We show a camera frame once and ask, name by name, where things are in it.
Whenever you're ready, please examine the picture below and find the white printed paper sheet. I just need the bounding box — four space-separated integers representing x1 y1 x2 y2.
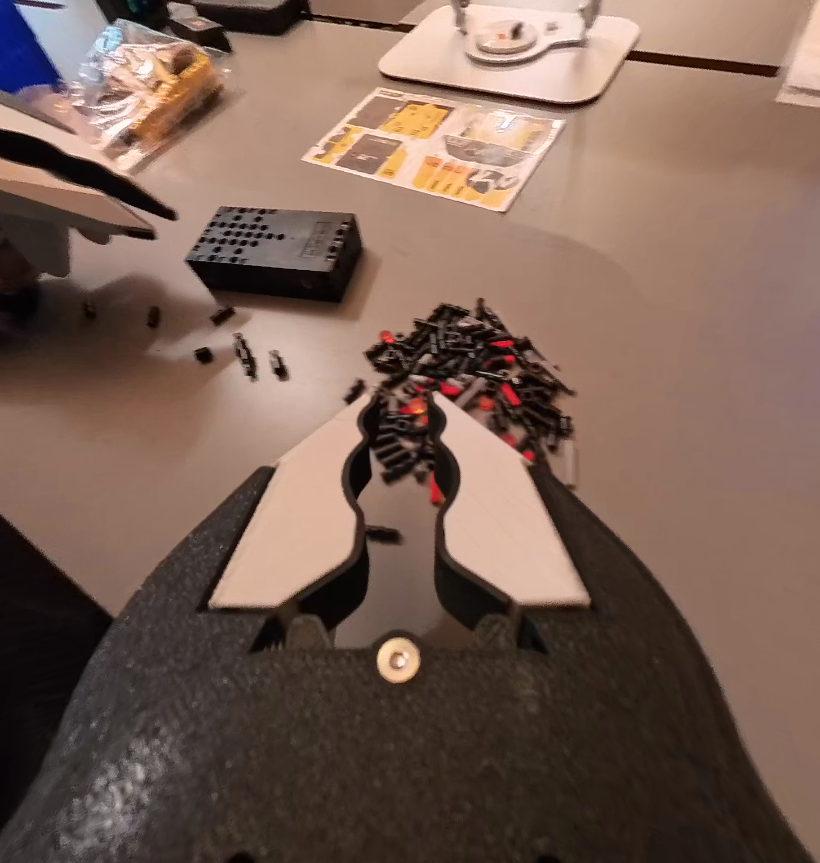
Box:
776 0 820 110

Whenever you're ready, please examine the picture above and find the clear bag of yellow parts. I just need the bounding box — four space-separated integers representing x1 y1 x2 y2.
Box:
76 19 232 169

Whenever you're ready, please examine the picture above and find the black display device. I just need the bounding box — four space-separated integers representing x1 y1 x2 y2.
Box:
96 0 171 31

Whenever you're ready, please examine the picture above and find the yellow sticker sheet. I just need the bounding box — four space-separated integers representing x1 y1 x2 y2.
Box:
302 86 566 213

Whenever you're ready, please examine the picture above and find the black perforated plastic block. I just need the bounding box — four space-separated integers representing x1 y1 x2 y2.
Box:
185 205 363 303

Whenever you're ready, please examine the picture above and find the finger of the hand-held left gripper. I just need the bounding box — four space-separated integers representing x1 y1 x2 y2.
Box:
0 148 159 242
0 100 179 223

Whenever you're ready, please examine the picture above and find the blue storage bin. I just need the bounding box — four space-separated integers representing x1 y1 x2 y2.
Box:
0 0 63 92

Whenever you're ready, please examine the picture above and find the person's left hand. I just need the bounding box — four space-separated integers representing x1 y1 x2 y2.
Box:
0 214 41 299

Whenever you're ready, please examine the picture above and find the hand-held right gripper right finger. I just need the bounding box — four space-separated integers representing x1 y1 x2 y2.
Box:
431 391 594 624

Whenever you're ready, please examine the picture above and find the small black box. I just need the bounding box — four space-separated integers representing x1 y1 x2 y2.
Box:
167 15 234 53

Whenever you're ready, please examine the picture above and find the pile of small plastic pins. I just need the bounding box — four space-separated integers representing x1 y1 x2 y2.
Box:
364 297 579 507

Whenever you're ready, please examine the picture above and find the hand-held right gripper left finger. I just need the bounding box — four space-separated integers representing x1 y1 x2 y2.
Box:
206 391 378 616

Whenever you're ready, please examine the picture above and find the black flat case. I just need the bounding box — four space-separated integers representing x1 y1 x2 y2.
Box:
193 0 303 36

